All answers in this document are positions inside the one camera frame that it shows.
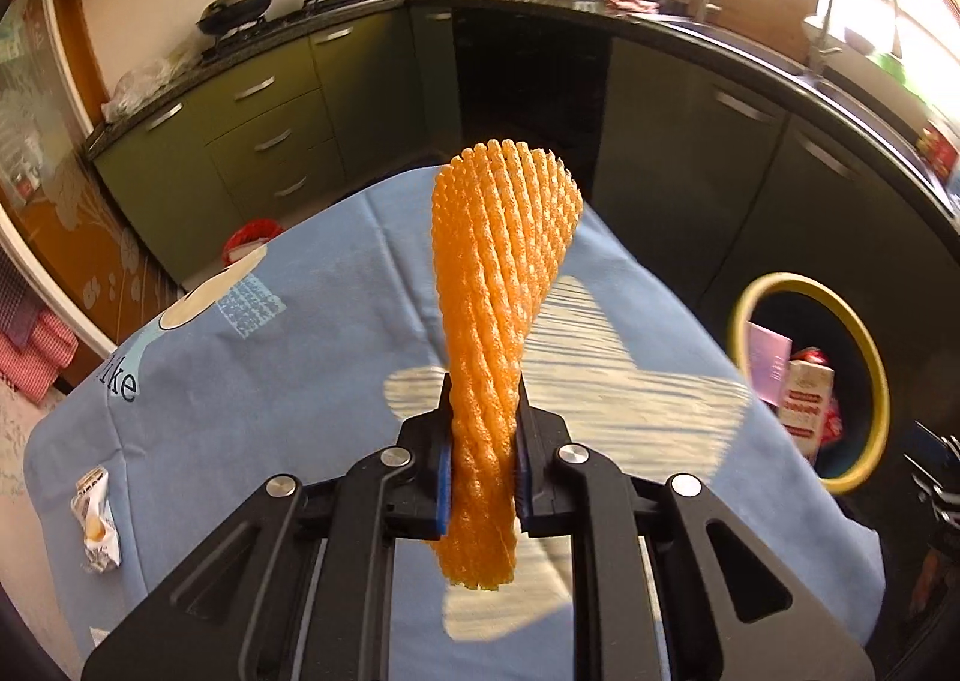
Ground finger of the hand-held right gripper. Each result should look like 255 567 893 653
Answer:
904 452 960 528

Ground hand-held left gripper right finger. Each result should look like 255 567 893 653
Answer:
514 381 877 681

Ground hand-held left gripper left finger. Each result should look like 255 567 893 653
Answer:
81 373 455 681

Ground yellow rimmed teal trash bin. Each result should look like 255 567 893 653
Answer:
726 274 892 498

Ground white and red carton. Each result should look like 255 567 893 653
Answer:
776 358 837 461

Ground purple cardboard box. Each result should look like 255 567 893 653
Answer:
746 321 792 406

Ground orange foam fruit net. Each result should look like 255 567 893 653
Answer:
431 137 584 590

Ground light blue printed cloth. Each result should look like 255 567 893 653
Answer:
22 163 882 681

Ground red plastic bag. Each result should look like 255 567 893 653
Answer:
223 217 284 268

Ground crumpled white packet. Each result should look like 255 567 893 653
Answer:
69 465 121 573

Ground green kitchen cabinets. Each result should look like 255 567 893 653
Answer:
90 0 960 382

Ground red patterned cloth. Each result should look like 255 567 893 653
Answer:
0 253 80 401

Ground orange framed glass door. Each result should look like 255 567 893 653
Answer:
0 0 181 344

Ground chrome kitchen faucet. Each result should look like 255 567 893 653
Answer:
804 0 901 78

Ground clear plastic bag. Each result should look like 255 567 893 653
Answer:
101 58 192 123

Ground wooden cutting board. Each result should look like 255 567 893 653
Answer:
690 0 818 63

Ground black wok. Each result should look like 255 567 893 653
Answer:
196 0 275 37

